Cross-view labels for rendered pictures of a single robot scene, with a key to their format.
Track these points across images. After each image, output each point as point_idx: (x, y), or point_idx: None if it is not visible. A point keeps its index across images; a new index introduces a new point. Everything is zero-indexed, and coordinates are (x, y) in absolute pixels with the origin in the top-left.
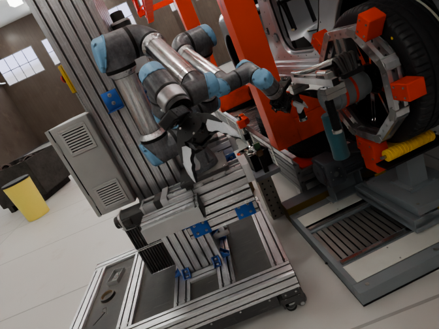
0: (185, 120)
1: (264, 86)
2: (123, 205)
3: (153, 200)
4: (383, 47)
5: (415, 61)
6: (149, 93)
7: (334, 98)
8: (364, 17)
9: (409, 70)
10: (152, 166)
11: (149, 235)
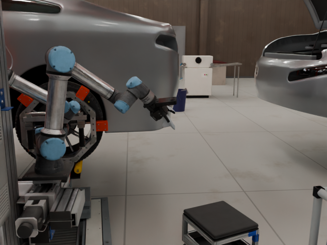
0: None
1: (78, 111)
2: (6, 218)
3: (42, 200)
4: (88, 105)
5: (100, 113)
6: (139, 91)
7: (66, 131)
8: (85, 88)
9: (97, 117)
10: (9, 174)
11: (78, 216)
